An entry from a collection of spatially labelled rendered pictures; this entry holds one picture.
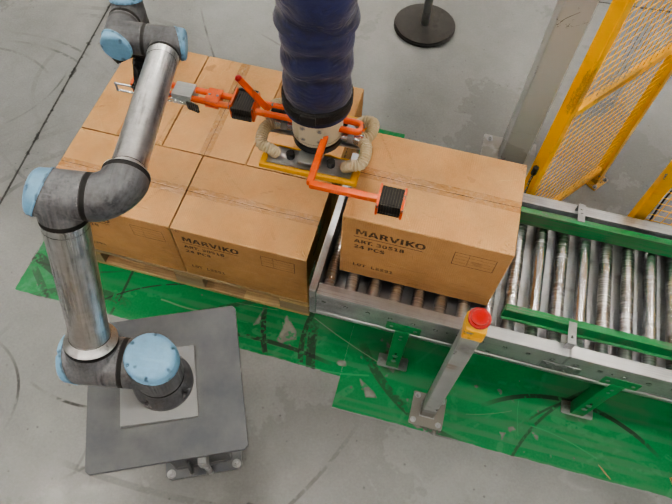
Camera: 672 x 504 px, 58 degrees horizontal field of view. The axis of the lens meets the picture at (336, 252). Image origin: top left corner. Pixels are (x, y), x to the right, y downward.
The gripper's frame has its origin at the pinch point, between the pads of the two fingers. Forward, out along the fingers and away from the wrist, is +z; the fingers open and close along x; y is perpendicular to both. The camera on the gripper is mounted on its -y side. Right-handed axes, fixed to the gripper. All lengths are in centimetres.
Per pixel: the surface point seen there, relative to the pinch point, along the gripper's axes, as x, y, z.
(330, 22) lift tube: -8, 65, -48
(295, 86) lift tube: -8, 55, -22
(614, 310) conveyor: -4, 185, 70
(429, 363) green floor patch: -27, 120, 119
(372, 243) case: -18, 85, 38
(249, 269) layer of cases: -18, 33, 85
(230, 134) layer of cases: 37, 7, 65
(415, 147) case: 18, 92, 24
